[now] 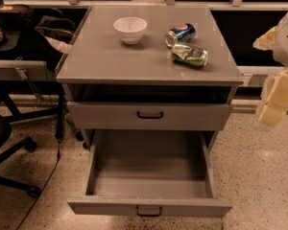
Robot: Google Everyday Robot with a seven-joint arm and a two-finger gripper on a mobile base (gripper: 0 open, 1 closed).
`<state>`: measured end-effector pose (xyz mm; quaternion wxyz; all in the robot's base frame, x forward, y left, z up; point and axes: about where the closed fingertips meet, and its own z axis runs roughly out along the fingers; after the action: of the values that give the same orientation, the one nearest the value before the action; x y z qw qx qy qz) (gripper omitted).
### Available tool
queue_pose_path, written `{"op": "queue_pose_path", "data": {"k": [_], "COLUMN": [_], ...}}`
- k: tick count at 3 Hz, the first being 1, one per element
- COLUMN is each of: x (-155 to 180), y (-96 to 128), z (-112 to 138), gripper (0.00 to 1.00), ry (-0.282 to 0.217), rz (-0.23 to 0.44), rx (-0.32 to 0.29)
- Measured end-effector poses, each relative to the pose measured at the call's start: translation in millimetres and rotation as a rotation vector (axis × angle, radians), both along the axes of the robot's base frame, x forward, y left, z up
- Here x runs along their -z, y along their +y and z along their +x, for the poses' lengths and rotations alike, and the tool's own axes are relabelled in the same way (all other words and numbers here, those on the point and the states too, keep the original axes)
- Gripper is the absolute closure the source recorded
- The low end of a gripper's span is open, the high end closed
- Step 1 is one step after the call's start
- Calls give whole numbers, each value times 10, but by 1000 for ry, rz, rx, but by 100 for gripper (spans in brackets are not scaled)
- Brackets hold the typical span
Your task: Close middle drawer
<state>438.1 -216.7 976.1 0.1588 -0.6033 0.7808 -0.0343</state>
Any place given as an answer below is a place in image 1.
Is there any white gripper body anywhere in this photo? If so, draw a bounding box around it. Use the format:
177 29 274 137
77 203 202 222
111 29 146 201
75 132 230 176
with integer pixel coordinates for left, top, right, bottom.
256 67 288 113

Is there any grey drawer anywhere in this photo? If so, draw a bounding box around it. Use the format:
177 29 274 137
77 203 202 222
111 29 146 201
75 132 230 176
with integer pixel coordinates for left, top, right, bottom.
67 130 231 218
67 102 232 131

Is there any dark bag on desk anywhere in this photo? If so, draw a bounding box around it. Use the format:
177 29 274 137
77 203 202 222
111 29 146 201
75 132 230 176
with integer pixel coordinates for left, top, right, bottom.
35 15 76 72

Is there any blue soda can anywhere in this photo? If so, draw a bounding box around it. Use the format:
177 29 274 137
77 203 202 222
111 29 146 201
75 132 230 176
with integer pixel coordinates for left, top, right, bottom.
165 23 196 48

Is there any grey side desk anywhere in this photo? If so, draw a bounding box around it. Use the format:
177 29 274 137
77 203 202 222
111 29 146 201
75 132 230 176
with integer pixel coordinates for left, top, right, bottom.
0 60 64 139

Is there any white ceramic bowl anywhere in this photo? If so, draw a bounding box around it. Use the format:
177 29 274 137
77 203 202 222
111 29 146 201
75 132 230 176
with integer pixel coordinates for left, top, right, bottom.
113 16 147 45

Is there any grey drawer cabinet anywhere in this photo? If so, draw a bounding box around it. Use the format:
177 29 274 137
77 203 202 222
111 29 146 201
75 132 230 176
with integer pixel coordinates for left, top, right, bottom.
57 6 242 143

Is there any green crushed soda can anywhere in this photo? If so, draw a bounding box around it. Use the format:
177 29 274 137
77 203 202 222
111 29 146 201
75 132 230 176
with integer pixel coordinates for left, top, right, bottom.
171 42 208 67

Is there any black office chair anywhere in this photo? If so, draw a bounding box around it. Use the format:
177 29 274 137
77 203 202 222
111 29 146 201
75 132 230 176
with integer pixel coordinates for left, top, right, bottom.
0 115 41 198

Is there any black floor cable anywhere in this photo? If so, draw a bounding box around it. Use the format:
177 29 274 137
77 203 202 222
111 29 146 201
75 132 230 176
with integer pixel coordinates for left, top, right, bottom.
14 139 61 230

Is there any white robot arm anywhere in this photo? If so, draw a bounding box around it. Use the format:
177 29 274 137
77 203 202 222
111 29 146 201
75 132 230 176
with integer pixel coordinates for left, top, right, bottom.
253 12 288 131

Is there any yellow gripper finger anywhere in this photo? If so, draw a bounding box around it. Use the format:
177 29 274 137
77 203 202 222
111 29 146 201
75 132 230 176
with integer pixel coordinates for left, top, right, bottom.
252 27 276 51
258 68 288 127

